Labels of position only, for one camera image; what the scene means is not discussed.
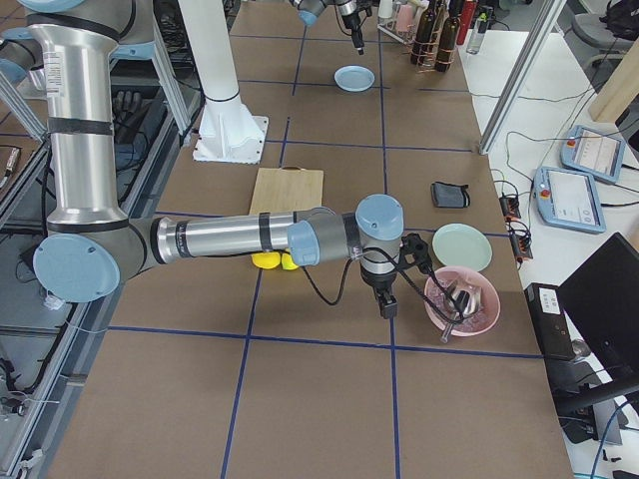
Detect right yellow lemon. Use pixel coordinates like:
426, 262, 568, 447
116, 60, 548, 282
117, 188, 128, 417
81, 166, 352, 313
281, 252, 299, 270

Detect dark wine bottle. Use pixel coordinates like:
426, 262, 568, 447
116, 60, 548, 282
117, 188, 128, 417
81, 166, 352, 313
410, 1, 445, 65
434, 0, 464, 73

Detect folded dark grey cloth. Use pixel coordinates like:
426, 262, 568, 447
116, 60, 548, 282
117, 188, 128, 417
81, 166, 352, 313
430, 182, 471, 209

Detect bamboo cutting board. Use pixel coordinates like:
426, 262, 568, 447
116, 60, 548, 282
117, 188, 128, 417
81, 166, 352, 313
249, 168, 323, 215

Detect light blue plate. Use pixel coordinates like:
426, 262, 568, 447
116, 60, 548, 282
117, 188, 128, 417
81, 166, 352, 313
333, 65, 375, 93

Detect blue teach pendant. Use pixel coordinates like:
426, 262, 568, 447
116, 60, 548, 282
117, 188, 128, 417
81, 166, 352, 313
560, 125, 626, 185
533, 167, 606, 234

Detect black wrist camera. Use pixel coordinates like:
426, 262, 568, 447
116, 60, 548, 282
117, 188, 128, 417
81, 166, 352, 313
399, 233, 432, 274

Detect far blue teach pendant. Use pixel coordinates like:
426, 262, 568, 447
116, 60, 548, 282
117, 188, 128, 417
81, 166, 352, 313
560, 125, 626, 185

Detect yellow lemon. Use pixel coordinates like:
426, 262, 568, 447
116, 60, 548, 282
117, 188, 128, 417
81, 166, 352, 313
281, 252, 299, 270
252, 251, 282, 269

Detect near blue teach pendant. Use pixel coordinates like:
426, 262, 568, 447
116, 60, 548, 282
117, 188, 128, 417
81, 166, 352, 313
533, 167, 606, 234

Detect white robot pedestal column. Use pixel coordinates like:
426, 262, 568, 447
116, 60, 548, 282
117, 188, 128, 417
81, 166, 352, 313
180, 1, 269, 165

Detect metal scoop spoon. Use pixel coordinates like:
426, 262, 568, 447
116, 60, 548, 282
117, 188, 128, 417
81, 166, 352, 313
440, 279, 482, 343

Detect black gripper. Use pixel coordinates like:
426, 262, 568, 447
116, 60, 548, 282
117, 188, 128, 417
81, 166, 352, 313
361, 274, 397, 318
342, 12, 364, 55

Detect front dark wine bottle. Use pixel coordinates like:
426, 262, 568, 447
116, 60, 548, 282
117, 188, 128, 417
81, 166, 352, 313
410, 1, 445, 65

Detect aluminium frame post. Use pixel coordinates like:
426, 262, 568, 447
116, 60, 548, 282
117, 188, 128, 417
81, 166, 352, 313
478, 0, 567, 155

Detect middle dark wine bottle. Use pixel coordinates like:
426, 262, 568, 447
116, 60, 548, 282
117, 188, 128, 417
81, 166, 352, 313
434, 0, 464, 73

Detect grey water bottle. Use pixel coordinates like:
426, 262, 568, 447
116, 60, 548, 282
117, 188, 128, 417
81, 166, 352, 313
466, 12, 489, 55

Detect black computer monitor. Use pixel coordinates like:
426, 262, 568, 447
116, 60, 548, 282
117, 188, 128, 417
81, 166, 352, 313
555, 233, 638, 415

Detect black desktop box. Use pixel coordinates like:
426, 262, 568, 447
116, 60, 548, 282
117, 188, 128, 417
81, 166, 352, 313
524, 282, 575, 361

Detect pink cup on top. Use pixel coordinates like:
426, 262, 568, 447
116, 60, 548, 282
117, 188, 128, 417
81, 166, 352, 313
395, 4, 415, 34

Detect white wire cup rack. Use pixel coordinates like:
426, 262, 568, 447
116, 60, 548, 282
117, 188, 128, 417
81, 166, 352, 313
377, 0, 423, 46

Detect white cup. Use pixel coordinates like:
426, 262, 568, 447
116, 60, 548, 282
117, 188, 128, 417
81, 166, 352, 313
377, 0, 393, 20

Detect light green plate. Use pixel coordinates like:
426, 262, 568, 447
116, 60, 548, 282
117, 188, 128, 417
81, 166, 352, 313
432, 224, 492, 271

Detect pink bowl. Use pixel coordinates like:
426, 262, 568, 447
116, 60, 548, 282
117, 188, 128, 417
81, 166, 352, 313
424, 265, 500, 337

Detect copper wire bottle rack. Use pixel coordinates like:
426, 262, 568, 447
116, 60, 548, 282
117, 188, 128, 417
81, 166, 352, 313
415, 1, 450, 72

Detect red water bottle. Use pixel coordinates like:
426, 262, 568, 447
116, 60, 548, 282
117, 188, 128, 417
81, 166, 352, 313
456, 0, 478, 46

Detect left yellow lemon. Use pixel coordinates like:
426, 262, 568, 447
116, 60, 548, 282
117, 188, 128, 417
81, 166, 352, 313
252, 251, 282, 269

